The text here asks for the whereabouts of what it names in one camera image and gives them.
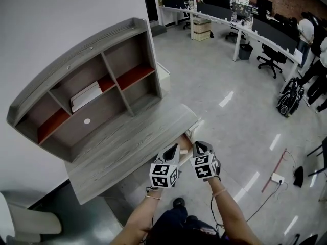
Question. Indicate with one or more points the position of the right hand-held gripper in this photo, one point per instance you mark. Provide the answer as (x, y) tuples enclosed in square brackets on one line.
[(204, 167)]

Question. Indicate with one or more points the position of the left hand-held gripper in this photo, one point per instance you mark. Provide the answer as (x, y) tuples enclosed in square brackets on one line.
[(163, 175)]

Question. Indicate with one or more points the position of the white cloth roll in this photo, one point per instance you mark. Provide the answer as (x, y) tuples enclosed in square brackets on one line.
[(184, 151)]

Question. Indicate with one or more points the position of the person's right forearm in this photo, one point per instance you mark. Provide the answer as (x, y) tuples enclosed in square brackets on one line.
[(227, 208)]

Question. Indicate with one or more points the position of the person's left forearm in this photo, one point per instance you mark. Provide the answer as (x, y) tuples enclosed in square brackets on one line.
[(143, 213)]

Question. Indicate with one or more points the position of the gold wrist bangle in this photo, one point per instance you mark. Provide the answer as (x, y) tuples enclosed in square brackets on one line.
[(152, 197)]

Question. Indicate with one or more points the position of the person's black shoe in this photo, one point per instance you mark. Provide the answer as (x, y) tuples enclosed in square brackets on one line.
[(179, 203)]

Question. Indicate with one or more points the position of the person's dark trousers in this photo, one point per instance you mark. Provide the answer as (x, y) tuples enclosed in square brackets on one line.
[(184, 228)]

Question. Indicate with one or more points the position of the red floor strip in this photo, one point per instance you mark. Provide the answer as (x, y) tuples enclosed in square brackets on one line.
[(274, 170)]

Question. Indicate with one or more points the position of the white power strip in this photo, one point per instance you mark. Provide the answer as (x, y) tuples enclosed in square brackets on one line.
[(278, 178)]

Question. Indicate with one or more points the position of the white round sticker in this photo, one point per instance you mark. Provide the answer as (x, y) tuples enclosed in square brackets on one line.
[(87, 121)]

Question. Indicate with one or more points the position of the black cloth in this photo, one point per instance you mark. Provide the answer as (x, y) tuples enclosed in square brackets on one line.
[(298, 177)]

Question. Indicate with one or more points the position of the black and white backpack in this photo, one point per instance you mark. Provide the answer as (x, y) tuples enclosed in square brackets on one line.
[(290, 98)]

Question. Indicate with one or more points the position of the black trash bin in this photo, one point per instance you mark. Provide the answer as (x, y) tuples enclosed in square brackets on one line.
[(245, 52)]

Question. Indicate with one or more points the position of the black office chair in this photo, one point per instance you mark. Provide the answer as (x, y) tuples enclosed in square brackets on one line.
[(273, 57)]

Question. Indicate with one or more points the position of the cardboard boxes under desk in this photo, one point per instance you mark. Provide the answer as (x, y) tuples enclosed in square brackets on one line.
[(201, 30)]

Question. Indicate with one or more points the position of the dark door mat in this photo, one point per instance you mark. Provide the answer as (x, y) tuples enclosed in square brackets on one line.
[(158, 30)]

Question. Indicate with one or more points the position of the long white office desk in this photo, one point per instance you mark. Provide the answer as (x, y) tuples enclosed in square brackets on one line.
[(222, 19)]

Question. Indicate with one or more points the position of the grey wooden shelf unit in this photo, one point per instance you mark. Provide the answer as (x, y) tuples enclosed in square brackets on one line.
[(76, 60)]

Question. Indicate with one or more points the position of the dark desk divider panel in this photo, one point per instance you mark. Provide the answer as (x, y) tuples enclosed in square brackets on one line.
[(214, 11), (276, 34)]

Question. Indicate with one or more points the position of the sticker-covered monitor back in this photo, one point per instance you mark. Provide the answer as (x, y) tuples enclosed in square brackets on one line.
[(242, 10)]

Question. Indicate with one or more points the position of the black glass door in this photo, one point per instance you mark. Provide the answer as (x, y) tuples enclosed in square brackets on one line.
[(150, 1)]

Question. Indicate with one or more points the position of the white plastic chair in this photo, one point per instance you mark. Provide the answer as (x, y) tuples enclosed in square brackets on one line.
[(25, 221)]

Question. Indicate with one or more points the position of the black table frame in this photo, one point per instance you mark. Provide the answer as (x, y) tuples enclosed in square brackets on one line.
[(318, 152)]

